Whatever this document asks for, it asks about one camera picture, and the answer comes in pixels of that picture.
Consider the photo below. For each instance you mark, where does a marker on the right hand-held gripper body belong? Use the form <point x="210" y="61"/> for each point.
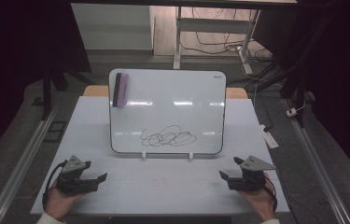
<point x="250" y="182"/>

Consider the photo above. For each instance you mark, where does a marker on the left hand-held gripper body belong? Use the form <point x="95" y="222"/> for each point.
<point x="73" y="183"/>

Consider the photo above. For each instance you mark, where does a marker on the purple and black whiteboard eraser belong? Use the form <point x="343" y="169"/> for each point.
<point x="121" y="90"/>

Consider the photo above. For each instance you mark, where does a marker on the person's right hand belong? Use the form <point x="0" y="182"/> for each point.
<point x="258" y="202"/>

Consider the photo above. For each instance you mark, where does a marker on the person's left hand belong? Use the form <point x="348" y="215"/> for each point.
<point x="59" y="202"/>

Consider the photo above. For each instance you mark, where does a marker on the white power strip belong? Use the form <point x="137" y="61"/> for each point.
<point x="269" y="138"/>

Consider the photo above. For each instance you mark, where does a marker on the white whiteboard stand foot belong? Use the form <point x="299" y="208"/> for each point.
<point x="144" y="155"/>
<point x="191" y="155"/>

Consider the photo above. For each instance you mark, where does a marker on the black floor plate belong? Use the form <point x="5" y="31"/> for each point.
<point x="55" y="131"/>

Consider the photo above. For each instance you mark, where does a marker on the wooden table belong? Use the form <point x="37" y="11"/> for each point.
<point x="96" y="91"/>

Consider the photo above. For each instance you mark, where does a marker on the black metal stand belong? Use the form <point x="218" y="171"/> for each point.
<point x="300" y="93"/>
<point x="47" y="93"/>

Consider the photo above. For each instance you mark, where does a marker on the white whiteboard with black rim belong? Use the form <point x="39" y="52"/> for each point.
<point x="169" y="93"/>

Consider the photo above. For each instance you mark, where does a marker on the black curtain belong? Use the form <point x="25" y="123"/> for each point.
<point x="347" y="77"/>
<point x="17" y="46"/>

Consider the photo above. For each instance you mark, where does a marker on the aluminium floor rail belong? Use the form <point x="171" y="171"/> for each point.
<point x="319" y="168"/>
<point x="23" y="165"/>

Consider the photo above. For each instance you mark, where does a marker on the white metal desk frame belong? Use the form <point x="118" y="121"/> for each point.
<point x="213" y="25"/>

